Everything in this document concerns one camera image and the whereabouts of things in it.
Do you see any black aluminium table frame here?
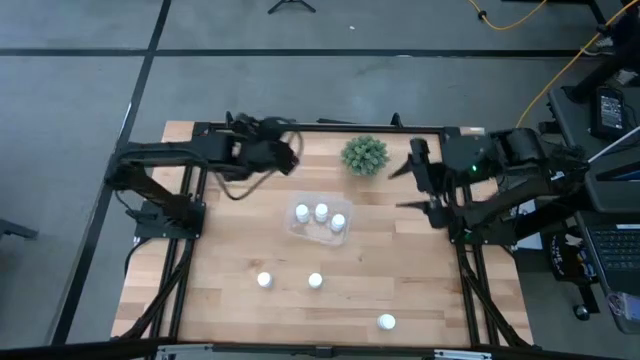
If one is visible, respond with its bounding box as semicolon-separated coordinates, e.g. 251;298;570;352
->
112;110;534;351

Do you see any black printed bag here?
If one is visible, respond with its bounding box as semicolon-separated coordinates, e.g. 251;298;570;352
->
547;228;600;287

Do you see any white paper box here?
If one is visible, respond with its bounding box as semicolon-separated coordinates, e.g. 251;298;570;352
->
514;199;545;250

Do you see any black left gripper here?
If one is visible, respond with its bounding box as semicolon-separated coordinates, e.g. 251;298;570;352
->
232;115;302;177

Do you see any black power adapter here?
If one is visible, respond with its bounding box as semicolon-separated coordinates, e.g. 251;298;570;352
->
591;85;628;142

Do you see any grey side desk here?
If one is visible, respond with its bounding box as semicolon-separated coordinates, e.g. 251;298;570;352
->
547;84;640;214

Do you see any clear plastic basket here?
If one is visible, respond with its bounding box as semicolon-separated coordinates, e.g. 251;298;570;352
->
283;191;356;248

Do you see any black gantry bar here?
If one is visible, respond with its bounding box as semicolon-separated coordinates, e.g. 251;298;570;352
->
0;337;640;360

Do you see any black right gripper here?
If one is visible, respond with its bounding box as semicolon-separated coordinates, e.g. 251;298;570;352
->
387;138;460;230

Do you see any clear plastic bag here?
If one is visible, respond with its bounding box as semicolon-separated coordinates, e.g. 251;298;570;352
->
606;291;640;335

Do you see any yellow cable with black clip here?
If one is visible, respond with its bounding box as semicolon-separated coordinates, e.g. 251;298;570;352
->
467;0;550;32

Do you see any long yellow extension cable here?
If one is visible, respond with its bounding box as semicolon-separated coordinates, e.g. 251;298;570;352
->
514;0;640;129

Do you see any black floor stand foot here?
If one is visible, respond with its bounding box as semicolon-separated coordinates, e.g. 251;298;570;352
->
0;218;40;242

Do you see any black desk leg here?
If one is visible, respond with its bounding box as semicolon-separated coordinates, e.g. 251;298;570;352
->
564;44;640;105

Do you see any black laptop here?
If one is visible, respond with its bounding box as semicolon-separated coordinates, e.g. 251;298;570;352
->
573;209;640;301

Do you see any person's shoe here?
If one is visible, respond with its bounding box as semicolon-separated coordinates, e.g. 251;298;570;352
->
579;36;617;58

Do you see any person's leg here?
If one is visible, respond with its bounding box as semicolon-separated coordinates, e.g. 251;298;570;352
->
597;0;640;51

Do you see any small green potted plant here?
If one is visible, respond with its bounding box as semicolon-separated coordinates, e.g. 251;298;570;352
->
341;134;391;177

